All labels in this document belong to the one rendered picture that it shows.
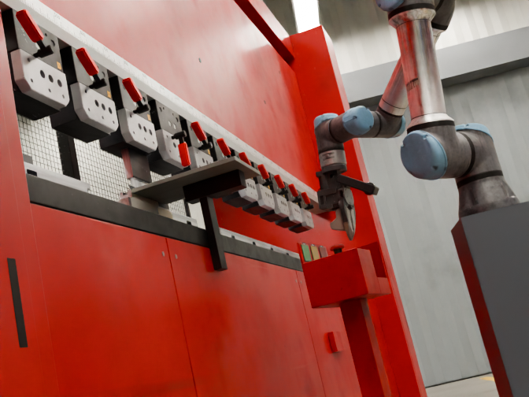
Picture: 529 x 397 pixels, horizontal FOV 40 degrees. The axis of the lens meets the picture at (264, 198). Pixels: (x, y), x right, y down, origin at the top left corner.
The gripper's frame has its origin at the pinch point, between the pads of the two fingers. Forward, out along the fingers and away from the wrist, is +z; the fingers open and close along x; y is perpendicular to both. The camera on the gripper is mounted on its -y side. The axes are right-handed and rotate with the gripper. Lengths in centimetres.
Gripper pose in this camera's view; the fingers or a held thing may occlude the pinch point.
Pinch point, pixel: (353, 235)
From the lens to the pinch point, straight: 206.7
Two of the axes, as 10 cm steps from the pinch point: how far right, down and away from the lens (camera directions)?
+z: 1.4, 9.7, -2.0
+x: -4.5, -1.2, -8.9
